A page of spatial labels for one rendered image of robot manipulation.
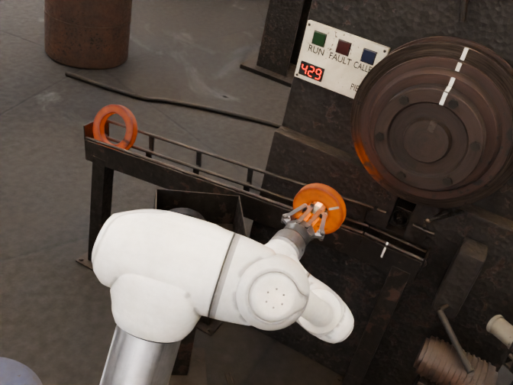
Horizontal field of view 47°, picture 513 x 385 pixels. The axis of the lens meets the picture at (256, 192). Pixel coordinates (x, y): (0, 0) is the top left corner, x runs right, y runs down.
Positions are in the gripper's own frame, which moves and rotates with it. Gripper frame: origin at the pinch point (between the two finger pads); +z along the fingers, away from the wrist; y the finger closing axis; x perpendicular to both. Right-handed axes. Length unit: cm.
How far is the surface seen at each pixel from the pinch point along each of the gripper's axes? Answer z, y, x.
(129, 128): 20, -81, -18
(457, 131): 8.8, 26.6, 31.7
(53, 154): 63, -161, -87
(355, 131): 15.7, 0.1, 17.6
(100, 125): 19, -94, -22
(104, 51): 169, -213, -78
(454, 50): 17, 18, 48
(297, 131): 30.3, -21.5, 1.9
